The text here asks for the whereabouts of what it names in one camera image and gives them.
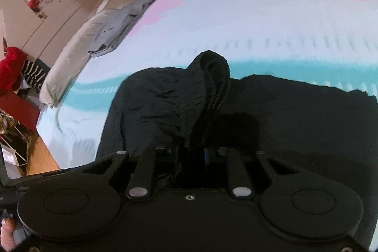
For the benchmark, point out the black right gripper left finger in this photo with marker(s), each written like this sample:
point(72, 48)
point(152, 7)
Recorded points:
point(159, 169)

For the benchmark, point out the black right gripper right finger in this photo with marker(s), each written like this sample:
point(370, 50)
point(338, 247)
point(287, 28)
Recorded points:
point(225, 170)

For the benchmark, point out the black track pants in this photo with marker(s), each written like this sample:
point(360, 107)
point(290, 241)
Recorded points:
point(325, 130)

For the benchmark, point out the person's right hand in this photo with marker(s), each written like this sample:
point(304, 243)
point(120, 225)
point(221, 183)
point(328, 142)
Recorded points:
point(8, 227)

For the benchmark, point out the beige pillow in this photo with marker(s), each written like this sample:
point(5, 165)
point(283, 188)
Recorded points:
point(71, 60)

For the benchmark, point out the red cabinet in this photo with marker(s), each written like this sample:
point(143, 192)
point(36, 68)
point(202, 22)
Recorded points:
point(19, 109)

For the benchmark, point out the black white striped cloth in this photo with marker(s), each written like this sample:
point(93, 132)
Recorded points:
point(34, 74)

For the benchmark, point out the folded grey pants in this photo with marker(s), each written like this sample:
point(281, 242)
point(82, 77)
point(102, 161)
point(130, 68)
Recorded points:
point(117, 26)

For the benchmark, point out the red cloth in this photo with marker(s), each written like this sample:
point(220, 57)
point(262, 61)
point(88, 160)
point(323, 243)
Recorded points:
point(11, 69)

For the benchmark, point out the floral knit bed blanket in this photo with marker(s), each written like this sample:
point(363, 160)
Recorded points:
point(331, 43)

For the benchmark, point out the metal wire rack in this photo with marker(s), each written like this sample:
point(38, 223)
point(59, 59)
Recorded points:
point(16, 138)

